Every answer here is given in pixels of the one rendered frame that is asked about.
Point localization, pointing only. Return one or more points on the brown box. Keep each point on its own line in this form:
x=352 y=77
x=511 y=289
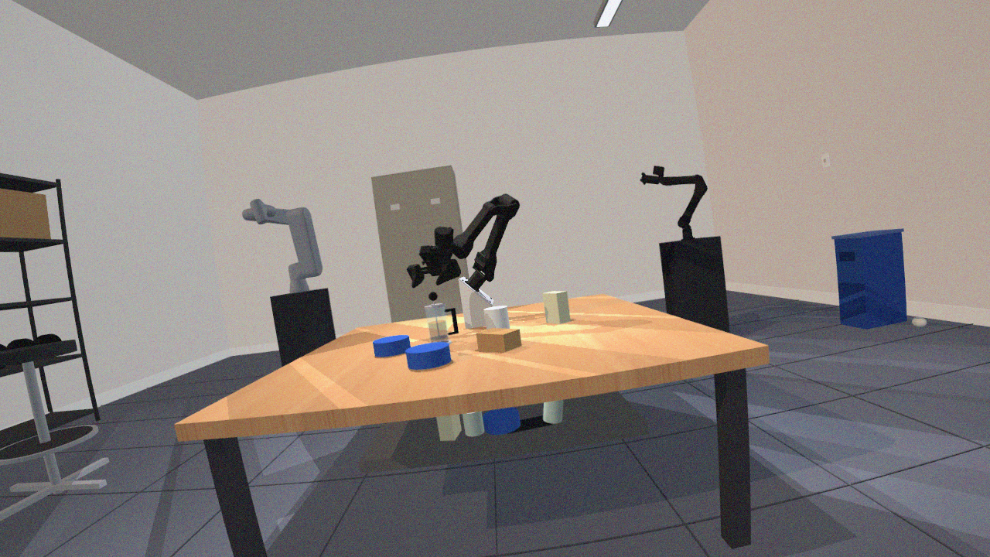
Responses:
x=499 y=340

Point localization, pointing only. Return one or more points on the blue short cylinder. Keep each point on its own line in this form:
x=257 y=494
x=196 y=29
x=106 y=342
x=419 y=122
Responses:
x=390 y=346
x=501 y=421
x=428 y=355

